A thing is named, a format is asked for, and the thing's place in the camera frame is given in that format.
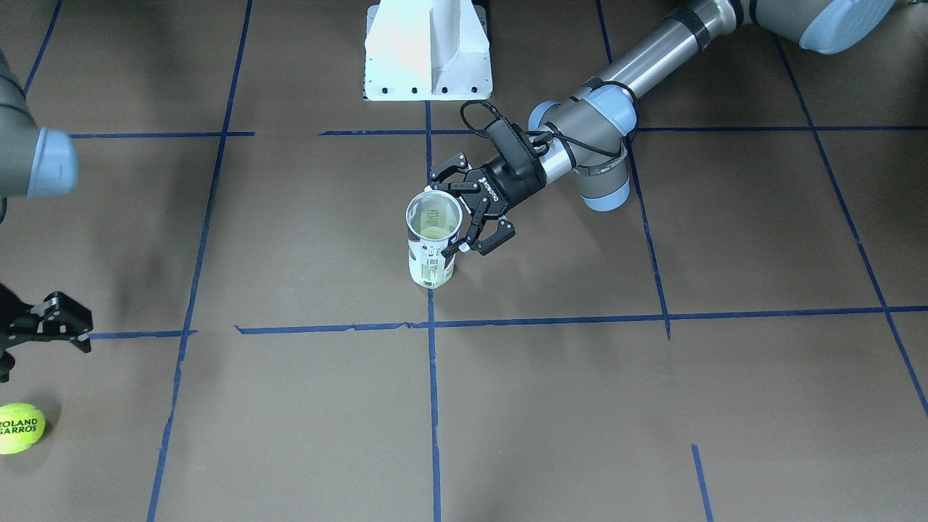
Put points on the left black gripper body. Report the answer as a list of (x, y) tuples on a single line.
[(505, 190)]

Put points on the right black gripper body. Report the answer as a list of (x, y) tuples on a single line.
[(22, 324)]

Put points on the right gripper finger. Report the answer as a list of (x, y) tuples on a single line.
[(61, 318)]

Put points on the clear tennis ball can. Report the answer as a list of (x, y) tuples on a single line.
[(433, 221)]

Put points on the yellow tennis ball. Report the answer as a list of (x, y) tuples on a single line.
[(22, 425)]

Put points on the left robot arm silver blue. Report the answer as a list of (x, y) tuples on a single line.
[(587, 136)]

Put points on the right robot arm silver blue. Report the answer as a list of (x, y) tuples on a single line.
[(35, 162)]

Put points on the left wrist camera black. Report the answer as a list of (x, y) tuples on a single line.
[(519, 159)]

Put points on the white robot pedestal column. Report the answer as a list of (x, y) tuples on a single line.
[(427, 50)]

